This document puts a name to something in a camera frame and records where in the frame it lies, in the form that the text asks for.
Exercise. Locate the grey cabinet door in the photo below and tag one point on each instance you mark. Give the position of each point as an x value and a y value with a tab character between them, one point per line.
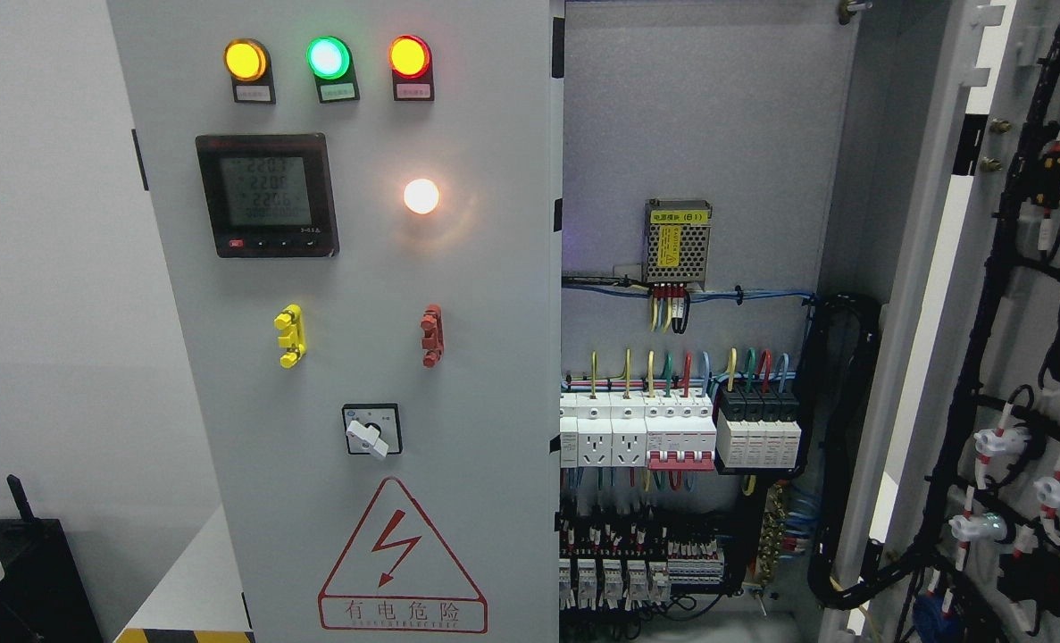
477	427
944	493

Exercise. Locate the white socket modules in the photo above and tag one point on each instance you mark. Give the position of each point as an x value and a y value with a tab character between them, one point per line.
604	429

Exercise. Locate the white glowing indicator lamp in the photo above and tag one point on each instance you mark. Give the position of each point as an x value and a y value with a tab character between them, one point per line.
421	196

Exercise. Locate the perforated metal power supply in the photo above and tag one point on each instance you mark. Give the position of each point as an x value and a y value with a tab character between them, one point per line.
678	235

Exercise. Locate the black white surge protector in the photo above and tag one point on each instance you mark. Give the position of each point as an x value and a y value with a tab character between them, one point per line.
758	431

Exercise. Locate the relay row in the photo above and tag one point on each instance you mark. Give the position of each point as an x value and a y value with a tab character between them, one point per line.
607	566

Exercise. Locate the red electric hazard sticker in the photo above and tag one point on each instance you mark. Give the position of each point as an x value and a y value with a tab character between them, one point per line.
396	573

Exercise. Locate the red indicator lamp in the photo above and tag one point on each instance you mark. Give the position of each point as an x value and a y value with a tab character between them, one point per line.
410	61

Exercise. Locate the grey terminal block strip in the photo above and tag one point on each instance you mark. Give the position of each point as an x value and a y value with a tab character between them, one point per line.
698	564

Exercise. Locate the black digital power meter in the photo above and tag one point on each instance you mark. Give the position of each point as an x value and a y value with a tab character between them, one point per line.
269	196

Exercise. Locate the brass terminal bar right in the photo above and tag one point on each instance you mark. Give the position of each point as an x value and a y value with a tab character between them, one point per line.
774	526

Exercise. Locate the green indicator lamp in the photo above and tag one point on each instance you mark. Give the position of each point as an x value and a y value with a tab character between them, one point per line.
333	69

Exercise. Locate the yellow indicator lamp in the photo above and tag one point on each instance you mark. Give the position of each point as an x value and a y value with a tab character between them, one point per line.
248	64

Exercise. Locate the black box with antenna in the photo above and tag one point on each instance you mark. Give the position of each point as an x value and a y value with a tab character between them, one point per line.
42	597

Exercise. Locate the red terminal post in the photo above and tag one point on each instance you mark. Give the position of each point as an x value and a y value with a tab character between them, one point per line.
433	341

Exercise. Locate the red handled circuit breaker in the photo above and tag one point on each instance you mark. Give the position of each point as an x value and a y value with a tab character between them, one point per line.
681	435

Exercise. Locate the white rotary selector switch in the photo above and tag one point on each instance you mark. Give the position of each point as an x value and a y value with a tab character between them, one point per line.
372	429

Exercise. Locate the yellow terminal post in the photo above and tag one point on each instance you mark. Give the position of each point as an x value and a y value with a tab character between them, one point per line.
291	338

